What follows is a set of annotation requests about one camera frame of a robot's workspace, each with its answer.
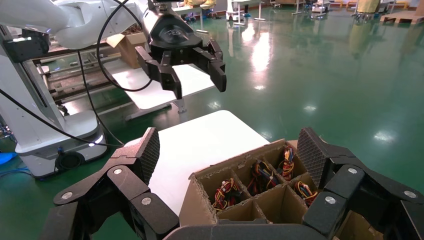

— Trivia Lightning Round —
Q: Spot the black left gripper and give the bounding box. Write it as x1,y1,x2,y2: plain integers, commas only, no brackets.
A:
135,7,228,100

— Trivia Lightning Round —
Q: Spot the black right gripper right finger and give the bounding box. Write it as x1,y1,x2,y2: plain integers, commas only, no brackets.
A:
296,127,424,240

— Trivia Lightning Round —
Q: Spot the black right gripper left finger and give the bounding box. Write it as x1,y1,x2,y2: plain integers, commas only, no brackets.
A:
39,127,180,240

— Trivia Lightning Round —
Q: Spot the silver power supply with wires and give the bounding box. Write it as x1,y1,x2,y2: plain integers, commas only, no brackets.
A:
246,159,281,196
293,180,319,207
277,145,296,181
211,178,244,213

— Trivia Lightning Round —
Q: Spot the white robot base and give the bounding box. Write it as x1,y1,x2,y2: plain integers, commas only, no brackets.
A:
0,26,109,180

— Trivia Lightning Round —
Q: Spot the open brown cardboard box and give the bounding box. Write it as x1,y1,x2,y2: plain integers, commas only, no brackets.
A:
105,31,149,70

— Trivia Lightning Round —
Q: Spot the cardboard box with dividers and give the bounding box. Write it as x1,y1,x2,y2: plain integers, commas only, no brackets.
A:
178,139,385,240

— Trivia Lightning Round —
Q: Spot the white folding table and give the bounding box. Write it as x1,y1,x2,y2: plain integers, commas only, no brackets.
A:
111,63,216,122

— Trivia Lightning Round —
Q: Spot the black base caster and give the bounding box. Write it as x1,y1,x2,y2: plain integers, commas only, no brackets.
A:
54,150,85,173

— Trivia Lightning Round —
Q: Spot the wooden pallet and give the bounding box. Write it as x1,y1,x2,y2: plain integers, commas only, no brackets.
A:
380,9,424,26

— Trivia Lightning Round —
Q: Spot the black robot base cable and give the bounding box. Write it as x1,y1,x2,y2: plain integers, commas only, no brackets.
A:
0,88,124,149
76,49,124,147

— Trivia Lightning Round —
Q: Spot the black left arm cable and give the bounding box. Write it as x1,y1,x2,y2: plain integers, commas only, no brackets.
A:
96,0,155,93

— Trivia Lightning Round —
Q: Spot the metal frame workbench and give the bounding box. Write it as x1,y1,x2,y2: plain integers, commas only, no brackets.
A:
31,46,133,107

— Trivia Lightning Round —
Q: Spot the blue floor cable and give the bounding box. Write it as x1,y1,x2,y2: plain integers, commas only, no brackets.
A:
0,151,32,178

